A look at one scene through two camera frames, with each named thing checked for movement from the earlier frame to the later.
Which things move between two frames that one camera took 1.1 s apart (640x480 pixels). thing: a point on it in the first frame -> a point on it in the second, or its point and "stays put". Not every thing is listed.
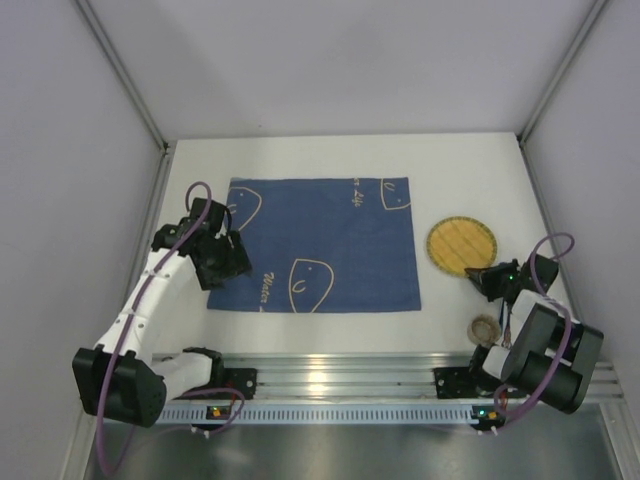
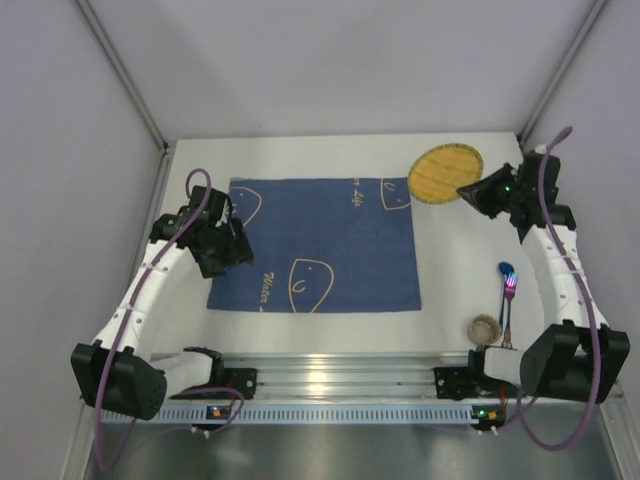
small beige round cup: x=483 y=330 stays put
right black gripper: x=491 y=279 -> x=491 y=195
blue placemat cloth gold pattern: x=322 y=244 stays put
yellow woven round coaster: x=459 y=243 -> x=439 y=171
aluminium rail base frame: x=339 y=376 stays put
